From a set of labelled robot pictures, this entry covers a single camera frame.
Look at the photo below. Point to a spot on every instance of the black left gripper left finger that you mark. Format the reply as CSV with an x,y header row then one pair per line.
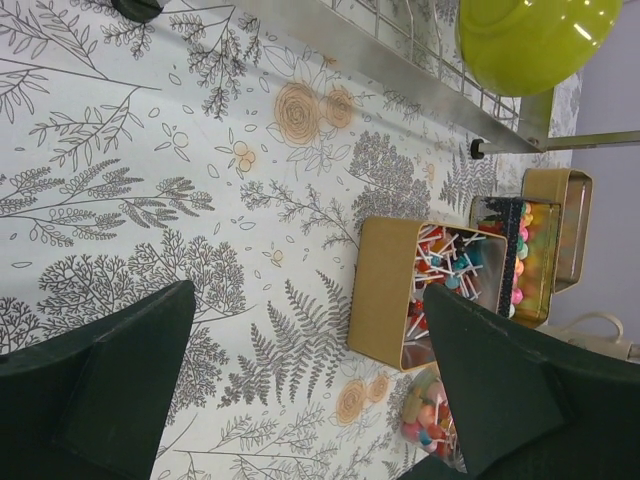
x,y
92,403

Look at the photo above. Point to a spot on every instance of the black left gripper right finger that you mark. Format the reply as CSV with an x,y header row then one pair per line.
x,y
526,405

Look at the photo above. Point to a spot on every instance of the clear plastic jar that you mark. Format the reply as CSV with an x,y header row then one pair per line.
x,y
427,419

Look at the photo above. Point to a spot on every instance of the black tin with star candies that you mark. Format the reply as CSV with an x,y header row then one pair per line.
x,y
531,228

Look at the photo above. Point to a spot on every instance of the gold tin with lollipops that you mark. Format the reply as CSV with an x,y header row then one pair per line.
x,y
398,260

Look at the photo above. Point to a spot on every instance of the gold tin with popsicle candies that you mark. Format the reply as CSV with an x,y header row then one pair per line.
x,y
572,189

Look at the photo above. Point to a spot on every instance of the floral table mat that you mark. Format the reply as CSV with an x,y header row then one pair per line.
x,y
206,145

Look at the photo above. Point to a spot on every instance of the green bowl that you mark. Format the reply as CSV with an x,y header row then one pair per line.
x,y
523,48

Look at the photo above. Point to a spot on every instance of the stainless steel dish rack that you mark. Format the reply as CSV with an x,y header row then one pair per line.
x,y
405,46

